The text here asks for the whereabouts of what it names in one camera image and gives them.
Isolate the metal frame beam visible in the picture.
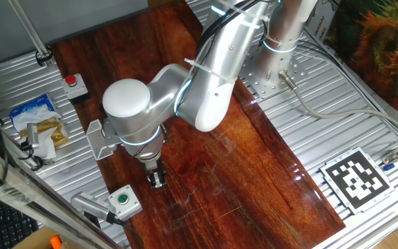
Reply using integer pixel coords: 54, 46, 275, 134
0, 138, 122, 249

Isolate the grey box red button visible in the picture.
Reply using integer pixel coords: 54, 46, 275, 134
60, 73, 91, 105

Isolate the grey box green button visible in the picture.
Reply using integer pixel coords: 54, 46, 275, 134
108, 184, 144, 222

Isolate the colourful patterned cloth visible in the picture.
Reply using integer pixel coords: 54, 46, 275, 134
323, 0, 398, 124

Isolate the black cable bundle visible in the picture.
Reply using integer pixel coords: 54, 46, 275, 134
17, 143, 44, 172

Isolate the thick grey cable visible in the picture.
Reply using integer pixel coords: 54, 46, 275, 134
278, 68, 398, 139

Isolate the grey metal pole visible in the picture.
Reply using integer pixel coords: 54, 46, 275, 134
7, 0, 57, 67

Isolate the black camera cable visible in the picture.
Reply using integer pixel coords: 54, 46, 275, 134
107, 212, 145, 249

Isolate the glossy brown wooden board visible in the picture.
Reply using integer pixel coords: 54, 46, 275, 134
49, 0, 347, 249

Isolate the black-white marker board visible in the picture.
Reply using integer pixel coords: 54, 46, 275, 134
319, 147, 395, 215

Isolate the small orange cap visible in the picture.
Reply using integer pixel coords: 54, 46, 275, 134
50, 234, 64, 249

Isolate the white printed carton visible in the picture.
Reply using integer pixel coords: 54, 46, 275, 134
304, 5, 340, 46

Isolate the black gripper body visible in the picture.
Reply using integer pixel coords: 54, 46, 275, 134
144, 159, 168, 178

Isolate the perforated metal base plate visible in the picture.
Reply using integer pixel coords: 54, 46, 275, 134
238, 44, 309, 100

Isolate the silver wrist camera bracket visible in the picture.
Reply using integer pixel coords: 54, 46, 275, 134
102, 117, 122, 152

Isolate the brown cardboard box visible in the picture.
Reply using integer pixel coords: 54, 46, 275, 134
12, 226, 82, 249

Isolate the small metal bracket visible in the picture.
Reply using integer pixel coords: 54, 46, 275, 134
381, 151, 398, 165

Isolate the black keyboard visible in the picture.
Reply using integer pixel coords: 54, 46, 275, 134
0, 195, 39, 249

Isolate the gold plastic wrapper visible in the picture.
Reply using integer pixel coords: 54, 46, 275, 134
19, 117, 69, 148

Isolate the blue tissue pack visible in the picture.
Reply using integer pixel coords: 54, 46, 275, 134
8, 93, 57, 134

